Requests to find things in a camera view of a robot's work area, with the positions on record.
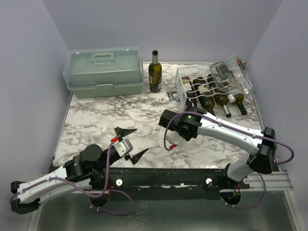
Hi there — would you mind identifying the dark green brown-label wine bottle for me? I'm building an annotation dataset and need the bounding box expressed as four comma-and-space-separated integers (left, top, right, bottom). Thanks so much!
148, 50, 162, 93

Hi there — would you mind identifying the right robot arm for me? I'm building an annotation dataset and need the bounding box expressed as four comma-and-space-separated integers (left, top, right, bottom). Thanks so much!
158, 106, 276, 190

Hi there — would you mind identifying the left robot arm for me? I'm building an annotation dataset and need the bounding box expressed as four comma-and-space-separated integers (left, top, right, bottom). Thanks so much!
10, 127, 146, 214

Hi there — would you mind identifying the red bottle gold foil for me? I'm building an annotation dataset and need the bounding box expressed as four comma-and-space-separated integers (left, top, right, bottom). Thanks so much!
181, 76, 197, 107

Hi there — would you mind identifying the dark green bottle black neck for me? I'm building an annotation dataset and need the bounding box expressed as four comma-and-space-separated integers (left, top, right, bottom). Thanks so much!
192, 77, 215, 116

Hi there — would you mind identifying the olive bottle silver cap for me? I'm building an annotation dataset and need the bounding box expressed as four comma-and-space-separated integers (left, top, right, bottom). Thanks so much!
206, 74, 231, 118

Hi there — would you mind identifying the clear bottle dark label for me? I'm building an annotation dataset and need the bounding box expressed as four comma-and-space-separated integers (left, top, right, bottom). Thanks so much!
209, 62, 236, 103

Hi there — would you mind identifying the green bottle black cap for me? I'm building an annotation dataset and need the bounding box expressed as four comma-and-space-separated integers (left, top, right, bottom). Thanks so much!
235, 93, 247, 116

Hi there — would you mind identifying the clear bottle red cap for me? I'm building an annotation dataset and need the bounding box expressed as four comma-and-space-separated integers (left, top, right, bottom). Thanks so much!
226, 56, 252, 96

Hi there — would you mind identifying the white plastic pipe fitting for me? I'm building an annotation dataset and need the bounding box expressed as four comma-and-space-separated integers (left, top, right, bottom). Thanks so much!
156, 97, 169, 104

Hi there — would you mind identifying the green plastic toolbox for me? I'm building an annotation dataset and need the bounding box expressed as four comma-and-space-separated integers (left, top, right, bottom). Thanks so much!
63, 47, 144, 98

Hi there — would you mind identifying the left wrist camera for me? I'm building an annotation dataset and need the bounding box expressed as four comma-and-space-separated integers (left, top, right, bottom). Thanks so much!
111, 137, 133, 158

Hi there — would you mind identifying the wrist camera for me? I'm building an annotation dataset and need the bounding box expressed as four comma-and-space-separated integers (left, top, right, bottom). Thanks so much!
111, 137, 133, 158
166, 131, 186, 151

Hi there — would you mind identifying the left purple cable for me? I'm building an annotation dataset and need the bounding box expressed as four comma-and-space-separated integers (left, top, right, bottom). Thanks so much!
9, 141, 134, 215

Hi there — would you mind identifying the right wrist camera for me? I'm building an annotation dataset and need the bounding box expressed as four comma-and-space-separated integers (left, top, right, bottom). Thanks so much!
166, 131, 186, 151

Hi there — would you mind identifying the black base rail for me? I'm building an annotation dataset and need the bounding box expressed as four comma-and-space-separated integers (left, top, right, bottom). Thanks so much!
77, 166, 270, 200

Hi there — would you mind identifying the white wire wine rack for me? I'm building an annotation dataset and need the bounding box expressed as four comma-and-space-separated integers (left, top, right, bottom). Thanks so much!
175, 63, 245, 107

